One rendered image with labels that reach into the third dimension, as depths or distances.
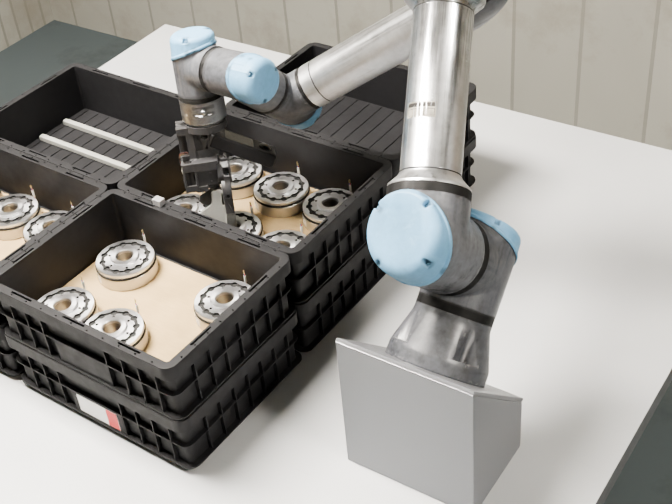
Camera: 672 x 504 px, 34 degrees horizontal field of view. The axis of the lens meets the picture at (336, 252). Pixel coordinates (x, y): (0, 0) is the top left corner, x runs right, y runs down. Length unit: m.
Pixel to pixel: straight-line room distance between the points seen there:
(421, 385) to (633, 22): 1.99
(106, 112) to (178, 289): 0.63
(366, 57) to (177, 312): 0.51
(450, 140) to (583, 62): 1.98
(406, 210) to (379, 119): 0.83
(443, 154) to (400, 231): 0.12
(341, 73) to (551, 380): 0.60
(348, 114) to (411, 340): 0.82
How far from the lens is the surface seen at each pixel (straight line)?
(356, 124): 2.22
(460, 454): 1.55
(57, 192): 2.08
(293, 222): 1.96
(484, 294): 1.55
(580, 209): 2.20
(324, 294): 1.84
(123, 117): 2.34
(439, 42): 1.51
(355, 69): 1.76
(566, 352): 1.88
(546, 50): 3.46
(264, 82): 1.72
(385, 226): 1.43
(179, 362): 1.58
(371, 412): 1.60
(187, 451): 1.71
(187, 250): 1.88
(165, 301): 1.84
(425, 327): 1.54
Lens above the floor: 2.00
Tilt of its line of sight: 38 degrees down
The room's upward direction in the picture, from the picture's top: 6 degrees counter-clockwise
